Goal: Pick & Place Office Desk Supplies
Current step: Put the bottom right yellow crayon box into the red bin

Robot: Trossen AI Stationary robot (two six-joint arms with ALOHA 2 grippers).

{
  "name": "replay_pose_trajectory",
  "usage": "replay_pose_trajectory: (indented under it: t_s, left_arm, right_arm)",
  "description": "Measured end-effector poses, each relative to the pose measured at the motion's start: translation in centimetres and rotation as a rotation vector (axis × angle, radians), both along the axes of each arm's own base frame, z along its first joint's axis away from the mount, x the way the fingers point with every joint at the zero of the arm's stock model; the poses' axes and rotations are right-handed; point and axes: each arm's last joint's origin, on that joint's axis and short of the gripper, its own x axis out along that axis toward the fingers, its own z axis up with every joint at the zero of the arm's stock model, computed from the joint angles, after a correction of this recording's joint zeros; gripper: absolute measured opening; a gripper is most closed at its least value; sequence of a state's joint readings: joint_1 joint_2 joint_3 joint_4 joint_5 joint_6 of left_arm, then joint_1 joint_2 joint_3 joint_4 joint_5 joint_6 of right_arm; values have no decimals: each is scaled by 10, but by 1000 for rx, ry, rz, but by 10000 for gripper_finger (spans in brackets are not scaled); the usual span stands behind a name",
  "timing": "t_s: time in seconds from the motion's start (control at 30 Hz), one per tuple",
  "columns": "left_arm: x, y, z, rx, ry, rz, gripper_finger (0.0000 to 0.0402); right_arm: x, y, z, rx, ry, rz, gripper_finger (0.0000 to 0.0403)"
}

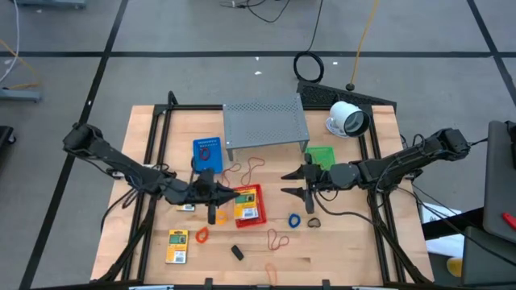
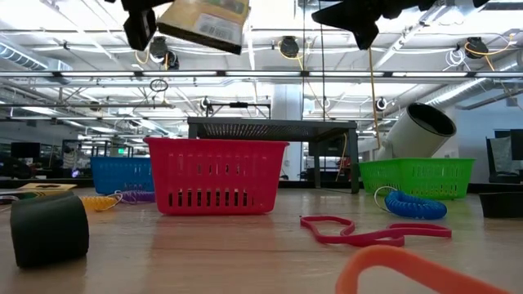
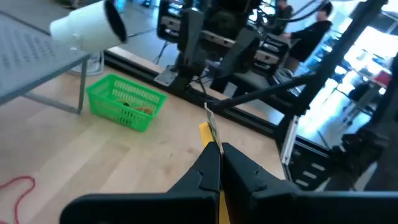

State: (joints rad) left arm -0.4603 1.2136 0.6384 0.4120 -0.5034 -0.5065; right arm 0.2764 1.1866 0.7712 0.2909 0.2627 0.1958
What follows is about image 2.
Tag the black camera gantry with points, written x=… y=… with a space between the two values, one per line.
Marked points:
x=239 y=105

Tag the red rubber band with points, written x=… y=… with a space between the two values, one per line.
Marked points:
x=367 y=241

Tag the blue plastic basket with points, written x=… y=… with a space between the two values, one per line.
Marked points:
x=122 y=175

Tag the grey perforated metal riser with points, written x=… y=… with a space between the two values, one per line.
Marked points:
x=265 y=130

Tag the black monitor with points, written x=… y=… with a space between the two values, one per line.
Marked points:
x=24 y=150

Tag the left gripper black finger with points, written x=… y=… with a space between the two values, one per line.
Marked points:
x=141 y=30

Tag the red plastic basket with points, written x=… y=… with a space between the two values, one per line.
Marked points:
x=216 y=175

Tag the yellow crayon box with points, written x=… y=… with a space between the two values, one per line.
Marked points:
x=204 y=28
x=32 y=188
x=6 y=199

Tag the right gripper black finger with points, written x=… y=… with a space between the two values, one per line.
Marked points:
x=367 y=34
x=347 y=12

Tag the small black block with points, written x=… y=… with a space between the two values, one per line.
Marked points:
x=49 y=232

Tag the green plastic basket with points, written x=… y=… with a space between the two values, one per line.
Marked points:
x=408 y=175

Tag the orange rubber band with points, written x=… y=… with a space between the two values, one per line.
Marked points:
x=384 y=254

